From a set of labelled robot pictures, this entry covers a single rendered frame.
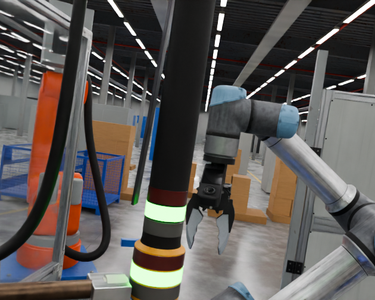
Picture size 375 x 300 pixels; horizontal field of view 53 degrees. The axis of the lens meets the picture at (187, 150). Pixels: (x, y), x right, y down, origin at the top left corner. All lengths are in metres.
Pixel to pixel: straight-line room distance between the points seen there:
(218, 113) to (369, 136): 1.47
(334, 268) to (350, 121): 1.31
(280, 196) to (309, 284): 7.53
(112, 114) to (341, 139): 9.19
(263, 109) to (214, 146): 0.13
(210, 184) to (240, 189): 7.12
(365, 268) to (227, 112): 0.47
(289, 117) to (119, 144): 7.53
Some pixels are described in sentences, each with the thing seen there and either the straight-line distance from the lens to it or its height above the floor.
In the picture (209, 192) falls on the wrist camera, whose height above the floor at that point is 1.56.
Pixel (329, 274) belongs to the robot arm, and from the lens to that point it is 0.96.
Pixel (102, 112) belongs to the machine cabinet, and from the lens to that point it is 10.97.
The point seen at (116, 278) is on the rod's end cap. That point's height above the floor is 1.55.
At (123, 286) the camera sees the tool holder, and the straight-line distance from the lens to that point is 0.31.
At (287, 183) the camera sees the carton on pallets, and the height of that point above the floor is 0.84.
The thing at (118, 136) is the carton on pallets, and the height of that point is 1.34.
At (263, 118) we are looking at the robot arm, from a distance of 0.81.
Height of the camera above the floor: 1.68
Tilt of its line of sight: 3 degrees down
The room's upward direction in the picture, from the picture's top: 8 degrees clockwise
